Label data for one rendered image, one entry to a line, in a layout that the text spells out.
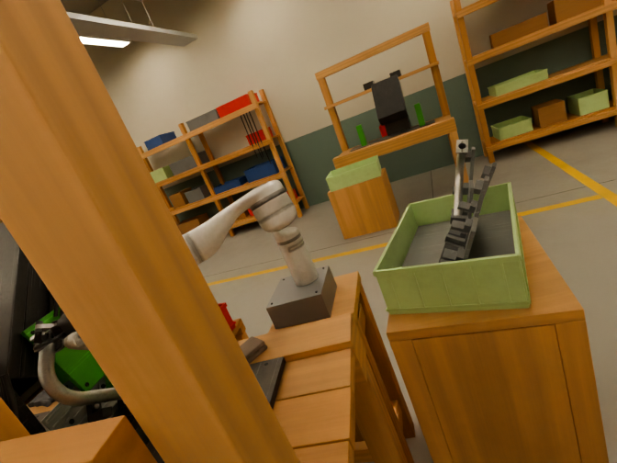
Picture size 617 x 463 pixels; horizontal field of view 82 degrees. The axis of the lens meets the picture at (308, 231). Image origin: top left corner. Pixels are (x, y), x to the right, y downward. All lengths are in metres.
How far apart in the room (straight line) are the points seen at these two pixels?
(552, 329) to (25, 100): 1.16
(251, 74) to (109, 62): 2.91
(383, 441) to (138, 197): 1.13
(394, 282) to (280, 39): 5.62
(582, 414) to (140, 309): 1.27
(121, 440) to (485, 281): 0.94
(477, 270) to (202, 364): 0.87
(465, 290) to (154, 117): 7.19
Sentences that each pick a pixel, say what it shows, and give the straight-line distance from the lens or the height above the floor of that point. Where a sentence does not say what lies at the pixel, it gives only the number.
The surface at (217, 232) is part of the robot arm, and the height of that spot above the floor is 1.33.
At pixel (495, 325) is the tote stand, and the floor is 0.77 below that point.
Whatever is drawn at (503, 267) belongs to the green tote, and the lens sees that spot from 1.09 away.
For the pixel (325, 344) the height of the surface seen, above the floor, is 0.90.
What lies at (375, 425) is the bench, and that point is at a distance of 1.28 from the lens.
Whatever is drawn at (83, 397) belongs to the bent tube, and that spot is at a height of 1.10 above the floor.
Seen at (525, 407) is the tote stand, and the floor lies 0.46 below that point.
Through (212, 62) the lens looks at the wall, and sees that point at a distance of 6.98.
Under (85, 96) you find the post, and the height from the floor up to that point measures 1.56.
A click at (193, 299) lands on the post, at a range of 0.38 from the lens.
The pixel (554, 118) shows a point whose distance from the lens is 5.80.
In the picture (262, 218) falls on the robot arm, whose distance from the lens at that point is 0.78.
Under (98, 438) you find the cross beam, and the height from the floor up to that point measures 1.27.
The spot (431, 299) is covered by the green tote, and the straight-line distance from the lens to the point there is 1.17.
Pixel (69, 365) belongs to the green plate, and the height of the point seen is 1.15.
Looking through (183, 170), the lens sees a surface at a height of 1.46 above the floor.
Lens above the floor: 1.47
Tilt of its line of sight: 16 degrees down
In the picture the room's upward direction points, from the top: 22 degrees counter-clockwise
